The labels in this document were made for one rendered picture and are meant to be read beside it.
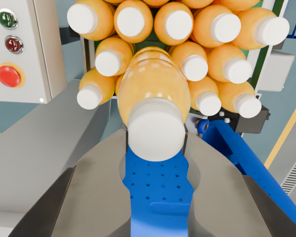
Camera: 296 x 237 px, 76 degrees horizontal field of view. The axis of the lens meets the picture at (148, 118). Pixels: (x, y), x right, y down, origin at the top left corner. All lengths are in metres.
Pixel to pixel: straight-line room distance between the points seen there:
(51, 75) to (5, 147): 0.49
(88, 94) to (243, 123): 0.38
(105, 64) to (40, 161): 0.50
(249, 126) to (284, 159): 1.70
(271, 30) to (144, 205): 0.35
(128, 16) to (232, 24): 0.15
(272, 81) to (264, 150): 1.42
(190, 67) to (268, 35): 0.12
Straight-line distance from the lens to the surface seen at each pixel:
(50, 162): 0.74
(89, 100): 0.35
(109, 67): 0.33
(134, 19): 0.31
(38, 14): 0.39
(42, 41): 0.39
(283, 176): 2.38
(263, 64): 0.52
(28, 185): 0.68
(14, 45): 0.37
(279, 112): 1.90
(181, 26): 0.32
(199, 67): 0.33
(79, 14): 0.33
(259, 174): 1.10
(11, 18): 0.37
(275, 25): 0.36
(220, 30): 0.33
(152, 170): 0.44
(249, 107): 0.39
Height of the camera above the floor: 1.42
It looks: 63 degrees down
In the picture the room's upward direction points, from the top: 179 degrees counter-clockwise
